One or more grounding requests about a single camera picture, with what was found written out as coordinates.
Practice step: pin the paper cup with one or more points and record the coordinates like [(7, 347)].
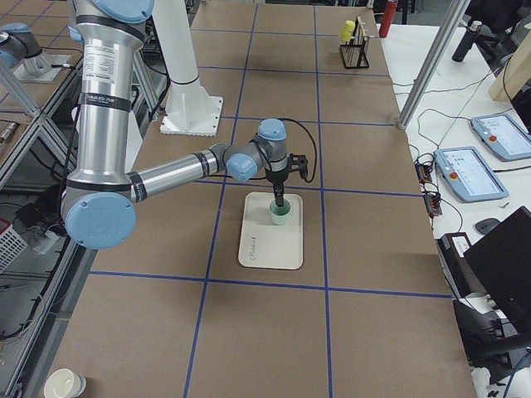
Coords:
[(64, 383)]

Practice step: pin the cream rabbit tray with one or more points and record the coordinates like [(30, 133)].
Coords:
[(268, 246)]

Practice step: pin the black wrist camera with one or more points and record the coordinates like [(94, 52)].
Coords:
[(299, 164)]

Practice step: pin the black computer mouse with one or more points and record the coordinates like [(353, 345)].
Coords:
[(485, 226)]

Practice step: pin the yellow cup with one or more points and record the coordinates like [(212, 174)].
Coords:
[(346, 33)]

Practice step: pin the aluminium frame post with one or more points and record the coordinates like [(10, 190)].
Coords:
[(442, 38)]

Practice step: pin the black box on desk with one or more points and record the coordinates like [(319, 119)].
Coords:
[(461, 279)]

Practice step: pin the black wire cup rack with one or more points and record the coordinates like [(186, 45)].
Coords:
[(354, 54)]

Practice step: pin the red cylinder bottle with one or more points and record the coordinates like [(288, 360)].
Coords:
[(387, 18)]

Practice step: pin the pale green cup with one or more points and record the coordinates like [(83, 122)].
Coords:
[(280, 214)]

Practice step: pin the blue teach pendant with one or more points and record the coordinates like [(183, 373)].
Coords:
[(503, 136), (469, 175)]

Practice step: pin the black thermos bottle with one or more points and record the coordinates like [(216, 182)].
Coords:
[(466, 42)]

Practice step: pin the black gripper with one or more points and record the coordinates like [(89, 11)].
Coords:
[(275, 177)]

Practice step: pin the far blue teach pendant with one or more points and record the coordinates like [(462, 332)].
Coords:
[(503, 136)]

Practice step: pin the near blue teach pendant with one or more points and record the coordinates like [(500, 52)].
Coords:
[(469, 175)]

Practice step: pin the black laptop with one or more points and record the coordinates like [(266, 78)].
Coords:
[(501, 262)]

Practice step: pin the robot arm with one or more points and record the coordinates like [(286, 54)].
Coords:
[(98, 202)]

